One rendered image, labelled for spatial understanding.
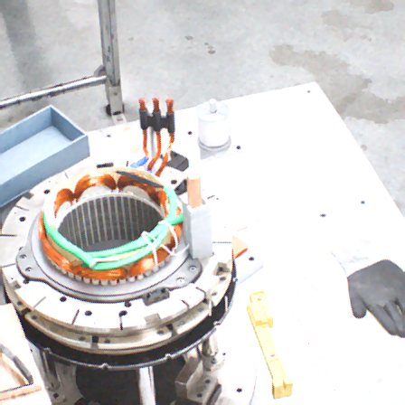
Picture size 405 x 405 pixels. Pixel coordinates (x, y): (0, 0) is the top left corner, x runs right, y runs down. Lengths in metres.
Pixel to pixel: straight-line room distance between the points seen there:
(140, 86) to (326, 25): 0.71
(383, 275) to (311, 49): 1.97
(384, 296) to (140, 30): 2.20
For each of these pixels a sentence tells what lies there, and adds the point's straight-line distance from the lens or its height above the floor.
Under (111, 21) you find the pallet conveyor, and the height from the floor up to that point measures 0.36.
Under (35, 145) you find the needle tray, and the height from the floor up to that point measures 1.02.
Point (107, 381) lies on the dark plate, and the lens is 1.77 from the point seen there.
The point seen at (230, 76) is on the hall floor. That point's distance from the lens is 3.64.
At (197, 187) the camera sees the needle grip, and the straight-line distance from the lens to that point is 1.42.
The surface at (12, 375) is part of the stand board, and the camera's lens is 1.43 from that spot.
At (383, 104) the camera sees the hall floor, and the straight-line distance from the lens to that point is 3.55.
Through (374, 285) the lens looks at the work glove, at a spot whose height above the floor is 0.80.
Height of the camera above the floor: 2.16
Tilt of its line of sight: 42 degrees down
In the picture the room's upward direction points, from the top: 3 degrees counter-clockwise
